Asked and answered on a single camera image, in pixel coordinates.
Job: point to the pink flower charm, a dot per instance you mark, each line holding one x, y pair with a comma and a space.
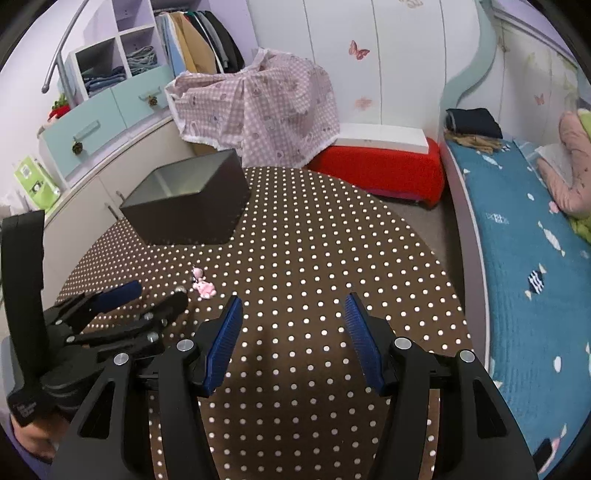
205, 290

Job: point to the white pillow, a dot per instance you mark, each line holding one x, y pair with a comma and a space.
554, 157

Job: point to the teal drawer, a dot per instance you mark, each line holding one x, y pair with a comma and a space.
87, 129
143, 92

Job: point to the pink checked cloth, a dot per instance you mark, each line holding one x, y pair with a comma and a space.
277, 110

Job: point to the folded tan clothes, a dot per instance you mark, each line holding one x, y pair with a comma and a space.
475, 142

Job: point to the grey metal handrail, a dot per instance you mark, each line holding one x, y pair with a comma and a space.
57, 60

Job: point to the folded dark clothes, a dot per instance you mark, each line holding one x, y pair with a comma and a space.
475, 121

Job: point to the light blue hanging shirt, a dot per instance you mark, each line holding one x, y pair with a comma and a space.
170, 46

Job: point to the pink plush pillow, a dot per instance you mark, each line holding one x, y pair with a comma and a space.
572, 157

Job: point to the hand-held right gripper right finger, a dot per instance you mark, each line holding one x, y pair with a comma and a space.
364, 341

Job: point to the white outlined butterfly sticker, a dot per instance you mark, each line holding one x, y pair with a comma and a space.
412, 3

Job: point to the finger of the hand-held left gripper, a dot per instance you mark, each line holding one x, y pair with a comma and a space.
117, 293
171, 307

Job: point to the pine cone drawer knob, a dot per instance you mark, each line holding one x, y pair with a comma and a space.
77, 148
151, 101

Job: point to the red storage box white lid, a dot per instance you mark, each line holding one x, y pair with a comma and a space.
383, 170

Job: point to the white low cabinet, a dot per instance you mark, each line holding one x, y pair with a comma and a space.
92, 198

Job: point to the dark hanging jackets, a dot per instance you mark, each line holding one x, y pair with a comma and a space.
221, 39

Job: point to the brown butterfly sticker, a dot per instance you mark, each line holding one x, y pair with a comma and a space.
358, 50

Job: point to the small butterfly sticker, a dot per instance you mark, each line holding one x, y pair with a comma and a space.
539, 99

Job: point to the pale pink butterfly sticker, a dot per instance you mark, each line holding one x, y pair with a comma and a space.
364, 103

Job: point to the white flat box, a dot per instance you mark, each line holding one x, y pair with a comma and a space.
383, 136

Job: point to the white wardrobe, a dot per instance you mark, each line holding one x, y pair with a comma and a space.
323, 46

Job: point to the tan hanging coat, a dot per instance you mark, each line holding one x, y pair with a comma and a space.
194, 44

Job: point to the person's left hand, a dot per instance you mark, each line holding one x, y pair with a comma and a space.
32, 434

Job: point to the folded dark blue jeans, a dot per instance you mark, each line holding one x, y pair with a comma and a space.
104, 81

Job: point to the green white paper bag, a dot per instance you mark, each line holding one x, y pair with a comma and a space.
37, 184

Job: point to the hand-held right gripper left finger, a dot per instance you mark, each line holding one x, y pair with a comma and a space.
226, 341

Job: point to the folded light blue jeans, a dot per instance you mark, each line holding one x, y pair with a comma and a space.
141, 59

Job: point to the red strawberry plush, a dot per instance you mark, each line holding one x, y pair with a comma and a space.
60, 110

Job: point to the teal fish print bedsheet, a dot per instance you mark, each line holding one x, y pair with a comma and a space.
517, 277

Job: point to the brown polka dot tablecloth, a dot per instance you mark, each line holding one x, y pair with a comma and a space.
314, 240

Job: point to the grey metal box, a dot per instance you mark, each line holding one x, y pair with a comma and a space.
194, 217

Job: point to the person's left forearm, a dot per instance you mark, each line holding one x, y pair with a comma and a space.
34, 465

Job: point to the purple staircase cabinet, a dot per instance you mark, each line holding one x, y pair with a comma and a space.
134, 18

